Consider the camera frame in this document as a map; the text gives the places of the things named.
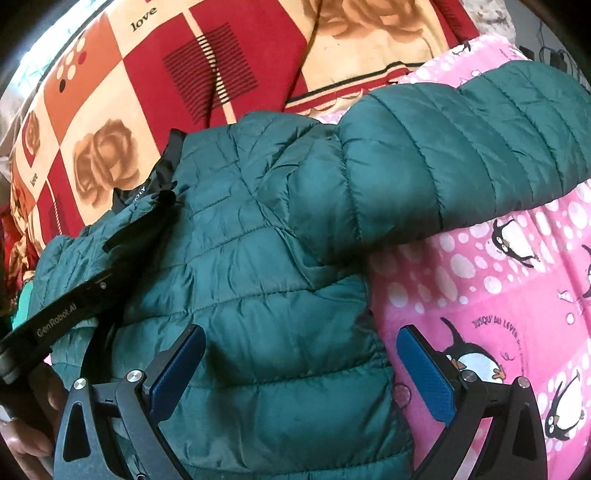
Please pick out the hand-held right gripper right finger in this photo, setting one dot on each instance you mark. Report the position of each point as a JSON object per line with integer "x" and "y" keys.
{"x": 425, "y": 376}

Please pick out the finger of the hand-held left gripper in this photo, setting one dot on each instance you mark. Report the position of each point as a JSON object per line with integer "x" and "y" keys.
{"x": 138, "y": 226}

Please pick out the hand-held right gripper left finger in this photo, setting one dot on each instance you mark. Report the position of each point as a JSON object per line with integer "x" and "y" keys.
{"x": 178, "y": 369}

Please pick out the green puffer jacket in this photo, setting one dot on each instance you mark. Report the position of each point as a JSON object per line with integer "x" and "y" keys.
{"x": 277, "y": 277}

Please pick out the person's left hand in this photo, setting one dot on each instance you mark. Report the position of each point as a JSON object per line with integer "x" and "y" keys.
{"x": 27, "y": 445}

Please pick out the teal cloth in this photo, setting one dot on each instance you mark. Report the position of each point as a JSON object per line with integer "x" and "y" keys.
{"x": 23, "y": 300}

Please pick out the red floral cloth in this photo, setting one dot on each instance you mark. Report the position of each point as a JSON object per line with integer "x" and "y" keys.
{"x": 16, "y": 240}

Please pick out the pink penguin printed blanket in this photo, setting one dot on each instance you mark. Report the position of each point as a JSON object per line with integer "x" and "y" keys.
{"x": 485, "y": 286}

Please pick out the red rose printed blanket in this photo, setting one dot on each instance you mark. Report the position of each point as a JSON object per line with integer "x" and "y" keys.
{"x": 138, "y": 69}

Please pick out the black power adapter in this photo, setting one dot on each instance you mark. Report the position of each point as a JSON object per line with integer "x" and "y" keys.
{"x": 558, "y": 57}

